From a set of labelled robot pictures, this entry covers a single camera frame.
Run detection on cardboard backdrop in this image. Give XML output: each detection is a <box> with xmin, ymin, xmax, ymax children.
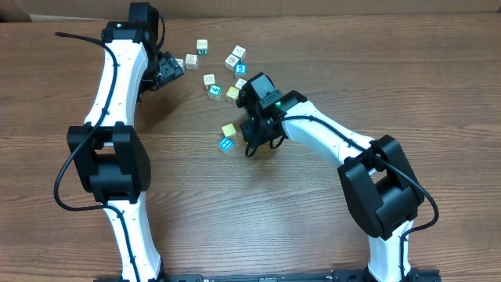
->
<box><xmin>1</xmin><ymin>0</ymin><xmax>500</xmax><ymax>22</ymax></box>

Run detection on wooden block faint drawing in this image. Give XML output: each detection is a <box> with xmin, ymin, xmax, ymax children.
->
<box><xmin>203</xmin><ymin>74</ymin><xmax>216</xmax><ymax>89</ymax></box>

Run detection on top right wooden block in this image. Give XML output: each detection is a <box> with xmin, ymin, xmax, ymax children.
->
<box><xmin>232</xmin><ymin>45</ymin><xmax>247</xmax><ymax>61</ymax></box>

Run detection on yellow block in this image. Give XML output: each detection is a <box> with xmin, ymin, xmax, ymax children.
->
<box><xmin>225</xmin><ymin>86</ymin><xmax>240</xmax><ymax>102</ymax></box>
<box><xmin>222</xmin><ymin>123</ymin><xmax>237</xmax><ymax>138</ymax></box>

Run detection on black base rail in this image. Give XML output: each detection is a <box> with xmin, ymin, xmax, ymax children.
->
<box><xmin>93</xmin><ymin>268</ymin><xmax>442</xmax><ymax>282</ymax></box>

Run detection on wooden block bird picture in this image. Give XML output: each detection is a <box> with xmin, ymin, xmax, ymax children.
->
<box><xmin>175</xmin><ymin>59</ymin><xmax>185</xmax><ymax>70</ymax></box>

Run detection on wooden block round picture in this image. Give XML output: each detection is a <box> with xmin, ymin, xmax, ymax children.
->
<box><xmin>225</xmin><ymin>54</ymin><xmax>240</xmax><ymax>72</ymax></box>

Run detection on green number four block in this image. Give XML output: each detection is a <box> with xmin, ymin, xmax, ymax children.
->
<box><xmin>207</xmin><ymin>84</ymin><xmax>222</xmax><ymax>100</ymax></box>

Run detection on blue number five block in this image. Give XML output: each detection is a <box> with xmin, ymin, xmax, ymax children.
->
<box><xmin>234</xmin><ymin>63</ymin><xmax>247</xmax><ymax>77</ymax></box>

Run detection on yellow top block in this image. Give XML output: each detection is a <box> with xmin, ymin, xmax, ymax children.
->
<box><xmin>225</xmin><ymin>86</ymin><xmax>240</xmax><ymax>102</ymax></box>

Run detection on blue symbol block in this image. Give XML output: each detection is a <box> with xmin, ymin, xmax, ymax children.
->
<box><xmin>218</xmin><ymin>137</ymin><xmax>234</xmax><ymax>154</ymax></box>

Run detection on wooden block red letter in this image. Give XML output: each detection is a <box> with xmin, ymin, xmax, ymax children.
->
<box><xmin>185</xmin><ymin>54</ymin><xmax>199</xmax><ymax>70</ymax></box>

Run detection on block with green side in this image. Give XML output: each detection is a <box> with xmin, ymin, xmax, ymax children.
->
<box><xmin>196</xmin><ymin>39</ymin><xmax>208</xmax><ymax>56</ymax></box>

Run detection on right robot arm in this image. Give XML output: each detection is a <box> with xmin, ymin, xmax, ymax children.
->
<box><xmin>236</xmin><ymin>73</ymin><xmax>424</xmax><ymax>281</ymax></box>

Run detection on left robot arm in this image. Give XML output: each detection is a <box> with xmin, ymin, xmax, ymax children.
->
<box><xmin>62</xmin><ymin>2</ymin><xmax>184</xmax><ymax>281</ymax></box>

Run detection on wooden block green seven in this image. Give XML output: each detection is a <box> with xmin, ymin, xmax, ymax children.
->
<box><xmin>235</xmin><ymin>78</ymin><xmax>247</xmax><ymax>90</ymax></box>

